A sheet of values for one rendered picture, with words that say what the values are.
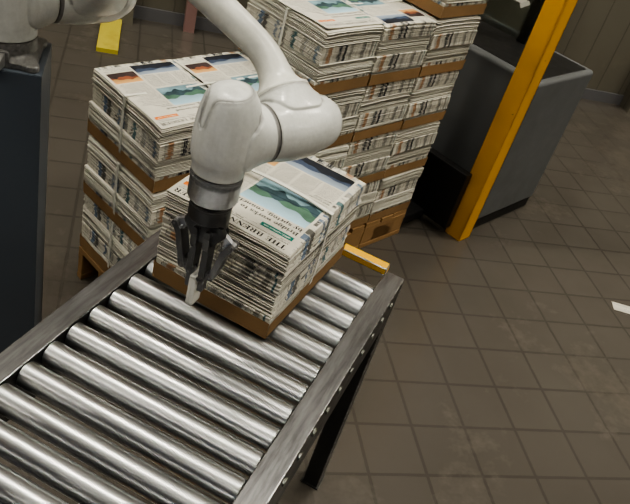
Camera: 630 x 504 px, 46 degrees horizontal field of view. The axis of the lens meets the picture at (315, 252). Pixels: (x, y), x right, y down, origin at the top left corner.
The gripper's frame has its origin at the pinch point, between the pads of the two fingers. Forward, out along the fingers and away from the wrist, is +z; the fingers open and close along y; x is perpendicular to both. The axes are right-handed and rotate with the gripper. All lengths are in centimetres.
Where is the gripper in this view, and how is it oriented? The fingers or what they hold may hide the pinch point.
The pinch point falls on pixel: (194, 287)
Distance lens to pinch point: 140.2
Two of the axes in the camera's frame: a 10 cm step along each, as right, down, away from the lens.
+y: -8.9, -4.2, 2.0
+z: -2.4, 7.8, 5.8
